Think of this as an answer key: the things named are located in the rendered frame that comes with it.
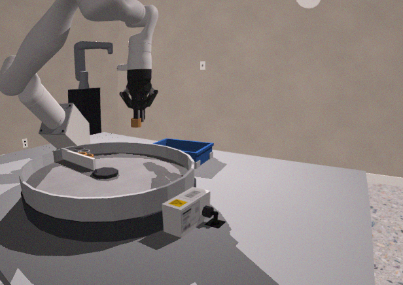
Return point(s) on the blue open crate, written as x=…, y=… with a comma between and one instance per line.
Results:
x=200, y=152

